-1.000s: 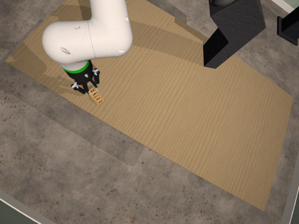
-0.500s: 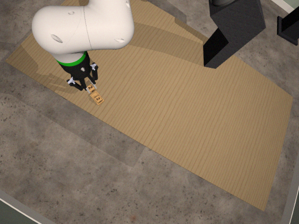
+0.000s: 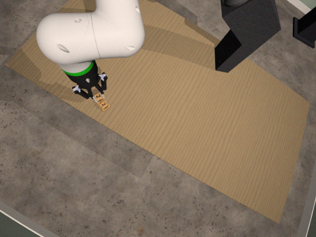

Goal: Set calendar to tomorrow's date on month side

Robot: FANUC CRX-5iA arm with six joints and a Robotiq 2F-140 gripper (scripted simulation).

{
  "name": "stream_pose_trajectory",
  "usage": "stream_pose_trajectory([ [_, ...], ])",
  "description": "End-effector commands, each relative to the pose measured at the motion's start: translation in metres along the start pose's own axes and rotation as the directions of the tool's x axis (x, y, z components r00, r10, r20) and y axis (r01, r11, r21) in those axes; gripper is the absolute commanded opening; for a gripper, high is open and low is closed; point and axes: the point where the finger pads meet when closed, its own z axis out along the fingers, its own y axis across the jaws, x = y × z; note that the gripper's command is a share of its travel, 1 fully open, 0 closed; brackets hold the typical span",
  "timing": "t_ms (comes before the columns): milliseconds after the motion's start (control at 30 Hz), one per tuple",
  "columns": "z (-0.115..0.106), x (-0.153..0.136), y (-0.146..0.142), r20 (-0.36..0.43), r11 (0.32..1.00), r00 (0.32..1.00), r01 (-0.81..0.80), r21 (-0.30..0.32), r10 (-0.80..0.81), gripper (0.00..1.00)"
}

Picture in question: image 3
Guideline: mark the tan cube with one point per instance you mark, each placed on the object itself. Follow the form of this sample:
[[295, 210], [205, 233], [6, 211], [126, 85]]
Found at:
[[104, 105], [98, 97]]

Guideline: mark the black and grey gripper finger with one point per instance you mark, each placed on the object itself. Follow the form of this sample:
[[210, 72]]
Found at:
[[83, 93], [103, 83]]

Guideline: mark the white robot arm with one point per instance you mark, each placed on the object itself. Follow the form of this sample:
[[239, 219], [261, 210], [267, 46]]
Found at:
[[75, 40]]

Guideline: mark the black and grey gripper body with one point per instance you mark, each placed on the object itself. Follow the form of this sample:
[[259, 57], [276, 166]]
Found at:
[[90, 84]]

